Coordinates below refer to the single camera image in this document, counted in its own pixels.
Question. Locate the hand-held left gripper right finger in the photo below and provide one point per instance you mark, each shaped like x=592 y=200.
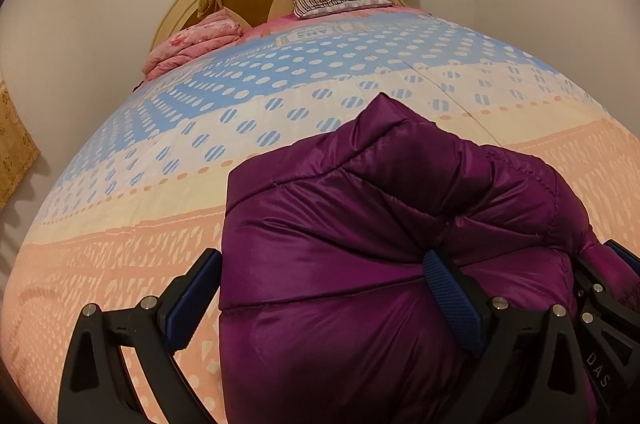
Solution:
x=450 y=299

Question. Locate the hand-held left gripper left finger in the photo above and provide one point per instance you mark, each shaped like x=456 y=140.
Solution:
x=190 y=299

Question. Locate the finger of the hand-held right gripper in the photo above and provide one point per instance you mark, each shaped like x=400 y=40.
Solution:
x=625 y=253
x=597 y=299

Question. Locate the purple puffer jacket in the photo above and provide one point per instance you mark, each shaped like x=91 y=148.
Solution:
x=380 y=254

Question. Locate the polka dot bedspread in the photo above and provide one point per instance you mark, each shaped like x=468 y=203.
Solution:
x=200 y=143

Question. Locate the pink folded blanket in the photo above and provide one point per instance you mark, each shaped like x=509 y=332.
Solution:
x=192 y=42

